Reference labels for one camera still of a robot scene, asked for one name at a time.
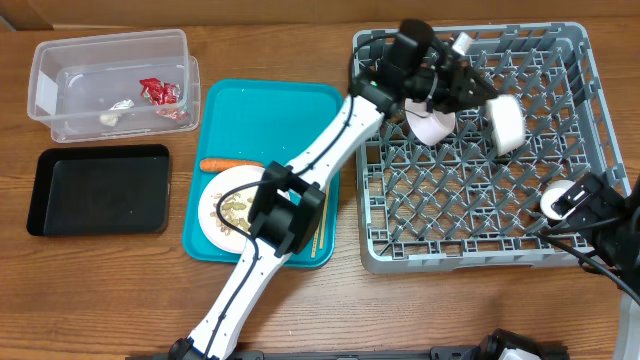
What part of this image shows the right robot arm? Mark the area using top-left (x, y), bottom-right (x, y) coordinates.
top-left (546, 173), bottom-right (639, 360)

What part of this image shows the black plastic tray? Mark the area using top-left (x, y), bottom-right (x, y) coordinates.
top-left (26, 144), bottom-right (171, 237)

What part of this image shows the orange carrot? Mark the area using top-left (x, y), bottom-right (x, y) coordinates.
top-left (199, 158), bottom-right (263, 173)

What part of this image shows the white tissue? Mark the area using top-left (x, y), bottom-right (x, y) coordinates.
top-left (99, 99), bottom-right (134, 127)

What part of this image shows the white bowl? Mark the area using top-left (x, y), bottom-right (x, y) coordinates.
top-left (486, 95), bottom-right (526, 156)

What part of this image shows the teal serving tray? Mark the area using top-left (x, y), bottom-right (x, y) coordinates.
top-left (182, 79), bottom-right (343, 263)

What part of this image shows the grey dishwasher rack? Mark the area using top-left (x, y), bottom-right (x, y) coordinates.
top-left (356, 22), bottom-right (631, 274)

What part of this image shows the red snack wrapper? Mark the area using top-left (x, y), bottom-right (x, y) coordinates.
top-left (139, 78), bottom-right (189, 122)

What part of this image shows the wooden chopstick left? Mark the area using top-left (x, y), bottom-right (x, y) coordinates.
top-left (311, 225), bottom-right (321, 259)

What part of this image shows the white cup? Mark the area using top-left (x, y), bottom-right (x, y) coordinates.
top-left (540, 180), bottom-right (575, 221)

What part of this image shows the clear plastic bin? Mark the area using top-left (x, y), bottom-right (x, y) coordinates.
top-left (27, 29), bottom-right (201, 143)

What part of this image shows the wooden chopstick right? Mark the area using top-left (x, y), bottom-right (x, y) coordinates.
top-left (318, 184), bottom-right (330, 250)

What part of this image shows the wooden chopstick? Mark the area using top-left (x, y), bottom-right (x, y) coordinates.
top-left (318, 184), bottom-right (330, 250)
top-left (311, 225), bottom-right (321, 259)

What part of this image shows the peanut pile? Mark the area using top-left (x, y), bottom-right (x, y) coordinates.
top-left (209, 189), bottom-right (255, 237)

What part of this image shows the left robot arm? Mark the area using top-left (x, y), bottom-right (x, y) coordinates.
top-left (168, 19), bottom-right (498, 359)

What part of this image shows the white plate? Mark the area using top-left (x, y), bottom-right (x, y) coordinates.
top-left (198, 166), bottom-right (264, 254)

